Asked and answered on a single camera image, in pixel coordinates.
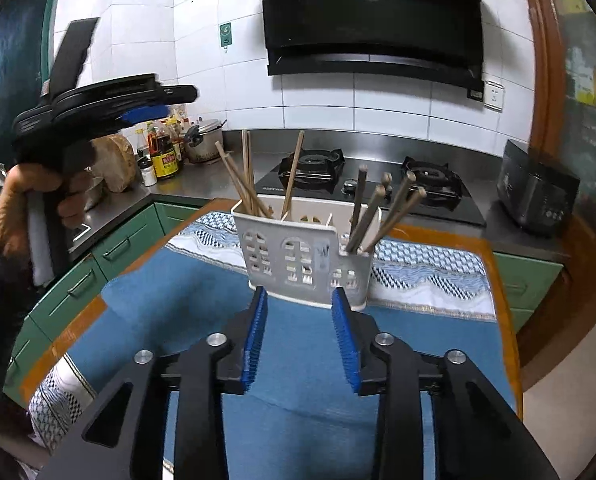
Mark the white plastic utensil holder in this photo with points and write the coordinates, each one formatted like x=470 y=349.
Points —
x=298 y=232

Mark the person's left hand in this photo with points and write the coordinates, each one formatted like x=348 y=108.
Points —
x=13 y=205

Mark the black gas stove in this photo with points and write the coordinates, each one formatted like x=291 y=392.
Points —
x=427 y=185

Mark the sauce bottle yellow label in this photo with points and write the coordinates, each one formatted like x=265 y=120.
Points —
x=164 y=160

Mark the blue white patterned cloth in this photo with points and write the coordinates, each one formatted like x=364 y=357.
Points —
x=427 y=280

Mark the wooden chopstick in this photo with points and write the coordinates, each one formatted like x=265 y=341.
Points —
x=370 y=210
x=293 y=175
x=386 y=180
x=235 y=172
x=407 y=205
x=360 y=200
x=252 y=180
x=400 y=190
x=246 y=170

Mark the white wall outlet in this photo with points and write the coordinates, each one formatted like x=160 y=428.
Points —
x=493 y=94

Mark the brown sauce bottle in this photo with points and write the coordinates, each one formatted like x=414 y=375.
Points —
x=177 y=140

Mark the wooden glass-door cabinet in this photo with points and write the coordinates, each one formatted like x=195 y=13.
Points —
x=547 y=85

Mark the green kitchen cabinets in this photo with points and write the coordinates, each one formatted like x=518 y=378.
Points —
x=128 y=245

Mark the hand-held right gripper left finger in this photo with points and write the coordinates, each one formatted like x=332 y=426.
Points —
x=255 y=340

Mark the black countertop appliance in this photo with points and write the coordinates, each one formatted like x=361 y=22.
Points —
x=532 y=190

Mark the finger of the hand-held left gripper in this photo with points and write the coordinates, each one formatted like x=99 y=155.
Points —
x=178 y=94
x=145 y=115

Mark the green wall sticker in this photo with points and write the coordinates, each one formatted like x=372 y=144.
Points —
x=226 y=34

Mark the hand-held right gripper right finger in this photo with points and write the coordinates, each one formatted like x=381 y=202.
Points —
x=345 y=345

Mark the green cabinet drawers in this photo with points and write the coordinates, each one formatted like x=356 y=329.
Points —
x=527 y=285

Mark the steel cooking pot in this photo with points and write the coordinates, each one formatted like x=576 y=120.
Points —
x=205 y=145

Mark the small white jar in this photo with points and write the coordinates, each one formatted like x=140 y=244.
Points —
x=148 y=175

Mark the black range hood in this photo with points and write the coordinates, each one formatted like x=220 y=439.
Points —
x=367 y=25

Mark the round wooden chopping block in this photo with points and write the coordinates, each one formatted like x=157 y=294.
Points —
x=115 y=165

